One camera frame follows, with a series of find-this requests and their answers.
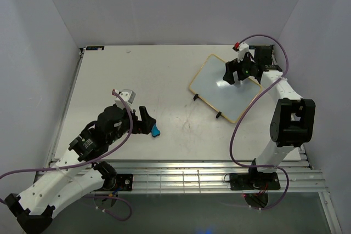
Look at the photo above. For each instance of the aluminium frame rails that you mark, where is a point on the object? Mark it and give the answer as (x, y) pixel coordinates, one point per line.
(191, 156)

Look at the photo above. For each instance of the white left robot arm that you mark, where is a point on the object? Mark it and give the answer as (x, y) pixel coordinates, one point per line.
(73, 176)

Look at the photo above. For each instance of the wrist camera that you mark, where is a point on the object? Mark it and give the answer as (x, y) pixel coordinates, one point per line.
(127, 95)
(242, 48)

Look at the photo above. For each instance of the wire whiteboard stand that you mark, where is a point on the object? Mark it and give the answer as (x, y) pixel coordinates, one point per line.
(207, 105)

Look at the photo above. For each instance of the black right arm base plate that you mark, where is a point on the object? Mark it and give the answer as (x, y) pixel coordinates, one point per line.
(261, 181)

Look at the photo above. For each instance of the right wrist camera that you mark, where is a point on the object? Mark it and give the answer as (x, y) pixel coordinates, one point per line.
(242, 48)

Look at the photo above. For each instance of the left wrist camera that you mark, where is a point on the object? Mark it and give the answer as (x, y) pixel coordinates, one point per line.
(127, 95)

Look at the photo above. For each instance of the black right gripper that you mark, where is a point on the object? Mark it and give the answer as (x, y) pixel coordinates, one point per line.
(233, 66)

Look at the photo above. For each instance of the blue label sticker left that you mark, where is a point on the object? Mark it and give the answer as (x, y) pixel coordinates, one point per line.
(92, 48)

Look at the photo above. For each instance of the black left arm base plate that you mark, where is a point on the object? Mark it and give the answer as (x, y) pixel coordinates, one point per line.
(119, 182)

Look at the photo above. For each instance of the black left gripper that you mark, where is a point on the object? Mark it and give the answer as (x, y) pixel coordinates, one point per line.
(147, 121)

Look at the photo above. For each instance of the blue whiteboard eraser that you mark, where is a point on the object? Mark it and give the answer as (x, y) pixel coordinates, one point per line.
(155, 132)

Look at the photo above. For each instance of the yellow framed small whiteboard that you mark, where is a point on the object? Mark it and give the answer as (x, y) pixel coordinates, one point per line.
(228, 100)

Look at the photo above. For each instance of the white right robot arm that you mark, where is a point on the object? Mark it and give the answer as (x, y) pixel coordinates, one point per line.
(291, 124)

